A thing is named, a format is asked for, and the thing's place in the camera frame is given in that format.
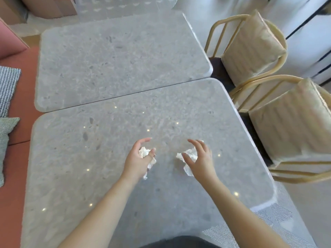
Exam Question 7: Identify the person's left hand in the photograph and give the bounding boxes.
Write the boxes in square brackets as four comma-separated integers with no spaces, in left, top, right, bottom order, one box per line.
[122,137,157,182]

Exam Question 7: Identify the person's right hand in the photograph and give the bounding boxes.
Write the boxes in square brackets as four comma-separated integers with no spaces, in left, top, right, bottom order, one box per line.
[181,139,219,184]

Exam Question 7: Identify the white tissue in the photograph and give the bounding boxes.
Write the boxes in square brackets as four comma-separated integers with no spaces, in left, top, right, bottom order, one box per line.
[176,140,205,177]
[139,147,158,181]

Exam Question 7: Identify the person's right forearm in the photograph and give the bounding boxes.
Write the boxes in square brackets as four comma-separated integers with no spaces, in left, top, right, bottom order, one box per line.
[200,174,290,248]

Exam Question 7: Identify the person's left forearm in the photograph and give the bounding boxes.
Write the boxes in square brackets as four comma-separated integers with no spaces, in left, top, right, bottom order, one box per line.
[57,175,142,248]

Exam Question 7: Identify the person's dark clothing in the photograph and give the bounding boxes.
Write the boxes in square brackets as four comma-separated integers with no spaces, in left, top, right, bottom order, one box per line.
[139,236,221,248]

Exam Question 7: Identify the grey patterned rug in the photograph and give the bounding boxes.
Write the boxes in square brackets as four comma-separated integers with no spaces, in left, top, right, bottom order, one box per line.
[202,182,319,248]

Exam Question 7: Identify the terracotta upholstered bench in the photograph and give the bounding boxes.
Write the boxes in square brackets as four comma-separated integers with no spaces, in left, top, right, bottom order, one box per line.
[0,17,42,248]

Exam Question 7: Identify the grey green textured pillow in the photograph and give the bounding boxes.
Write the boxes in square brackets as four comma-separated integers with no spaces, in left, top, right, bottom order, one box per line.
[0,117,21,188]

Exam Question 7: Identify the black white houndstooth pillow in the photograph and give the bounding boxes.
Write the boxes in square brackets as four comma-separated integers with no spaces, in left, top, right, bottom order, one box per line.
[0,65,22,118]

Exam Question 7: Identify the brown wooden cabinet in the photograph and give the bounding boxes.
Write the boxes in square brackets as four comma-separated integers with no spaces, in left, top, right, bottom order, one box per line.
[20,0,78,19]

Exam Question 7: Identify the black framed glass partition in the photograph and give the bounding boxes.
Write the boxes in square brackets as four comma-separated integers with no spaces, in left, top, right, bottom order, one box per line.
[284,0,331,78]

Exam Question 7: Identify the gold frame beige cushion chair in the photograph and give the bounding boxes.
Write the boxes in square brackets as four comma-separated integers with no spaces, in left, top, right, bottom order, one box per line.
[229,74,331,184]
[204,9,288,87]

